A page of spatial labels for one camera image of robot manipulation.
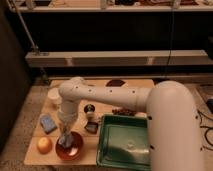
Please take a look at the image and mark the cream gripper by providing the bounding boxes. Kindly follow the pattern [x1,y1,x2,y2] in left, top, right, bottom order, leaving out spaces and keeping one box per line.
[57,110,78,134]

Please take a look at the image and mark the red bowl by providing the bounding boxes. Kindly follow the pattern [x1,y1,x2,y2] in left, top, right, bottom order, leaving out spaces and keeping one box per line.
[55,131,83,161]

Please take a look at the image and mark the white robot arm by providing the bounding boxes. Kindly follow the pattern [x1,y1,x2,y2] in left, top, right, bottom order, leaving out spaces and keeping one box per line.
[58,77,205,171]

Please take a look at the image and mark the dark brown bowl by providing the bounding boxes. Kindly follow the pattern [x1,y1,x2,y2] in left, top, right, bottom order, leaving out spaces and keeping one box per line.
[106,79,125,87]

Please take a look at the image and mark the small metal cup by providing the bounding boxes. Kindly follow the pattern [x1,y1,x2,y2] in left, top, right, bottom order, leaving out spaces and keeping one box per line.
[84,104,95,120]

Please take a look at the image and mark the blue sponge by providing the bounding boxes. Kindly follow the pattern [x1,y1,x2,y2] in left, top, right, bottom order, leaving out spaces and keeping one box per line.
[40,114,57,134]

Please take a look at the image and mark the small dark box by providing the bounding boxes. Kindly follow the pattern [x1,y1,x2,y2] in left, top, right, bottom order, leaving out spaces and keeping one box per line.
[85,122,99,134]

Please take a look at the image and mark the orange fruit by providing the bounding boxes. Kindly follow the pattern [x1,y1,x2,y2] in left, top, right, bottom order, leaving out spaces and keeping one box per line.
[37,137,52,154]

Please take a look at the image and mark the bunch of dark grapes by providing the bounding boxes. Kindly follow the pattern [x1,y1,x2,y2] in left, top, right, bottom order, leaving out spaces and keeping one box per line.
[112,108,136,116]

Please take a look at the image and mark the green plastic tray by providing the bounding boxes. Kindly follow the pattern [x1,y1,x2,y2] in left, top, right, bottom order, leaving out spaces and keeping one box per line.
[96,115,151,171]

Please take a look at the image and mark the metal stand pole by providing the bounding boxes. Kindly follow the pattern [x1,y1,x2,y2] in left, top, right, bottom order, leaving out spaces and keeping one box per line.
[10,0,49,56]

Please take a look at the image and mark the black floor cables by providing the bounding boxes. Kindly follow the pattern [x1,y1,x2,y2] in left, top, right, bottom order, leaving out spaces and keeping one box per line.
[196,106,213,148]

